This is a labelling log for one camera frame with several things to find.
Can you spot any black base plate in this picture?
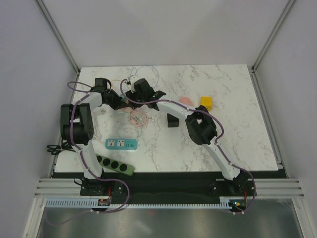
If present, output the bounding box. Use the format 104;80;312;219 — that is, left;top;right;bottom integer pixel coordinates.
80;172;255;205

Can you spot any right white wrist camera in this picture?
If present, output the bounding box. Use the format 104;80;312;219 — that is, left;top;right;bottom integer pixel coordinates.
126;75;138;93

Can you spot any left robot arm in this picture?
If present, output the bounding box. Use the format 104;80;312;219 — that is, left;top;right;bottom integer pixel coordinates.
60;78;126;195

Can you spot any green power strip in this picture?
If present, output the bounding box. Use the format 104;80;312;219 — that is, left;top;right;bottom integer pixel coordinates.
96;155;135;176

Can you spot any pink cube plug adapter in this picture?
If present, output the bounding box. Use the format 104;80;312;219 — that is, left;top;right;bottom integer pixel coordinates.
179;97;194;106

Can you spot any white coiled cable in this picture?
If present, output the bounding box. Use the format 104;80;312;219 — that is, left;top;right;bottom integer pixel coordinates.
93;109;105;139

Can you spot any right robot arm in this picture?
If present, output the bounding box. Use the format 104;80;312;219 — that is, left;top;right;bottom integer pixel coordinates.
120;78;249;195

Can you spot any teal power strip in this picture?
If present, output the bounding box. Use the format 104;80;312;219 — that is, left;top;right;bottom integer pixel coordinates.
105;138;138;151

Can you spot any light blue thin cable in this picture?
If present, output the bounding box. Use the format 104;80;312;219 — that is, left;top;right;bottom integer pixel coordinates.
110;65;160;139

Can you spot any pink round power socket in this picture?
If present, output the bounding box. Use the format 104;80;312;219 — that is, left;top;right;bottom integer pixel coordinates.
121;107;134;113

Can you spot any yellow cube plug adapter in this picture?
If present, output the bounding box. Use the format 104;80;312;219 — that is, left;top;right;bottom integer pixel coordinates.
201;96;213;112

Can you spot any black cube adapter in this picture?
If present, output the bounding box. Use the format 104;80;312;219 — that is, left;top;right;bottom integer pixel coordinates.
167;114;179;128

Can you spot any pink coiled cable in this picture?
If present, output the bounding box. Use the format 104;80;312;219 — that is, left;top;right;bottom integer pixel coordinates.
129;110;151;129

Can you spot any white slotted cable duct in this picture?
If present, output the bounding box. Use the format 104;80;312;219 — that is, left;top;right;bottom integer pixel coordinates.
45;197;232;210

